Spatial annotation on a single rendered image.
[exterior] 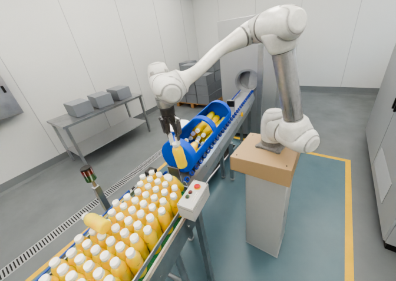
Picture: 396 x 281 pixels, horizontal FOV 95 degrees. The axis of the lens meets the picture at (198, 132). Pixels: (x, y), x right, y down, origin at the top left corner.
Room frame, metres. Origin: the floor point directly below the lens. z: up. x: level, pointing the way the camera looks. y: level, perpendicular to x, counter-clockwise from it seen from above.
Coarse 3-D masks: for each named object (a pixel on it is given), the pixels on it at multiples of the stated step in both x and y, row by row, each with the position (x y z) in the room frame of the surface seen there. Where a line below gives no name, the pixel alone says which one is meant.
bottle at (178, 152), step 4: (172, 148) 0.89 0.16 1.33; (176, 148) 0.87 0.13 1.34; (180, 148) 0.88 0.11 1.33; (172, 152) 0.89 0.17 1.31; (176, 152) 0.86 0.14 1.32; (180, 152) 0.87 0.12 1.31; (176, 156) 0.86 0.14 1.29; (180, 156) 0.86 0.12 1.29; (184, 156) 0.89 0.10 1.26; (176, 160) 0.87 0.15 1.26; (180, 160) 0.86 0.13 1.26; (184, 160) 0.88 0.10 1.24; (180, 164) 0.87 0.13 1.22; (184, 164) 0.87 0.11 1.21; (180, 168) 0.87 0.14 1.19
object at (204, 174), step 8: (240, 96) 2.75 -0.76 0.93; (248, 104) 2.48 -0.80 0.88; (232, 112) 2.18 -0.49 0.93; (248, 112) 2.66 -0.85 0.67; (240, 120) 2.10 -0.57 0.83; (232, 128) 1.84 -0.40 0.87; (224, 136) 1.64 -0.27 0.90; (232, 136) 1.90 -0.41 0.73; (224, 144) 1.58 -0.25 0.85; (216, 152) 1.43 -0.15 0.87; (224, 152) 1.73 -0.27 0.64; (208, 160) 1.29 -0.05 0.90; (216, 160) 1.44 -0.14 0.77; (192, 168) 1.17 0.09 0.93; (208, 168) 1.24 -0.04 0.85; (184, 176) 1.10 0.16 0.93; (200, 176) 1.13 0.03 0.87; (208, 176) 1.32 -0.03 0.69; (184, 184) 1.00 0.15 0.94
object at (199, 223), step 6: (198, 216) 0.72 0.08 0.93; (198, 222) 0.73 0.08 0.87; (198, 228) 0.73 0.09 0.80; (198, 234) 0.74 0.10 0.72; (204, 234) 0.74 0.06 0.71; (204, 240) 0.73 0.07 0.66; (204, 246) 0.72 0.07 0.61; (204, 252) 0.73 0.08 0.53; (204, 258) 0.73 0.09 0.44; (204, 264) 0.74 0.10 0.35; (210, 264) 0.75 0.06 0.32; (210, 270) 0.73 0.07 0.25; (210, 276) 0.72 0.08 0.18
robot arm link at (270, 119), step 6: (270, 108) 1.12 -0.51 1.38; (276, 108) 1.10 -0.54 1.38; (264, 114) 1.09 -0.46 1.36; (270, 114) 1.04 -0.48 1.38; (276, 114) 1.02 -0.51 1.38; (264, 120) 1.06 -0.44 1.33; (270, 120) 1.02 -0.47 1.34; (276, 120) 1.00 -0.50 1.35; (264, 126) 1.05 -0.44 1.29; (270, 126) 1.00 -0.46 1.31; (276, 126) 0.97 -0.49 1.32; (264, 132) 1.05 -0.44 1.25; (270, 132) 0.99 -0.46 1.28; (264, 138) 1.05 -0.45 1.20; (270, 138) 1.00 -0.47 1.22
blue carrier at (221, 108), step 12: (204, 108) 1.72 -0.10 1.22; (216, 108) 1.87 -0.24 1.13; (228, 108) 1.77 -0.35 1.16; (192, 120) 1.58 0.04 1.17; (204, 120) 1.44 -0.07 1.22; (228, 120) 1.73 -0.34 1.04; (216, 132) 1.43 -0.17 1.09; (168, 144) 1.15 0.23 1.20; (180, 144) 1.10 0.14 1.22; (204, 144) 1.23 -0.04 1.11; (168, 156) 1.17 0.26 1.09; (192, 156) 1.06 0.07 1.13
